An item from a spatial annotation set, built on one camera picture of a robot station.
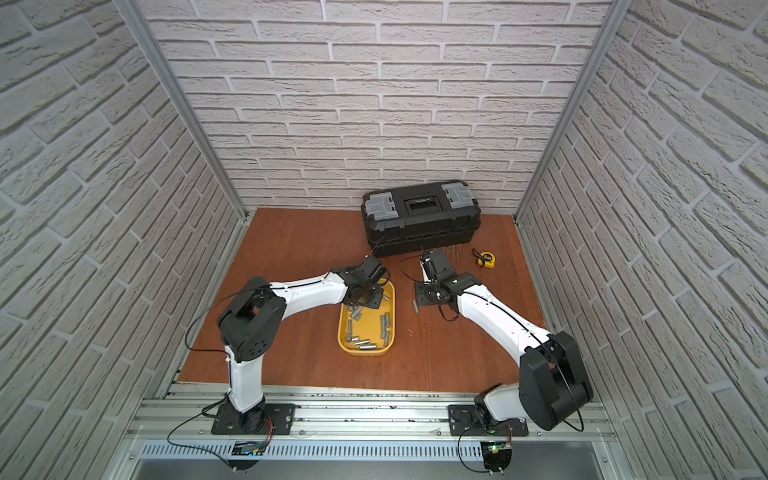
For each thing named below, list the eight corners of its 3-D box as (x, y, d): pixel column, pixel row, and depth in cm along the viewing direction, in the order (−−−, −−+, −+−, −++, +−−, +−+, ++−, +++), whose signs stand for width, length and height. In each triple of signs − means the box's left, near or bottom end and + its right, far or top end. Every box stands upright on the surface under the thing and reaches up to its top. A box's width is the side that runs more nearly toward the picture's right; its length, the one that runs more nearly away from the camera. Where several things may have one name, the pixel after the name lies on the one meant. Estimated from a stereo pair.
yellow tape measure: (475, 268, 105) (477, 265, 103) (472, 252, 109) (473, 249, 108) (496, 268, 105) (497, 265, 103) (491, 252, 109) (493, 249, 108)
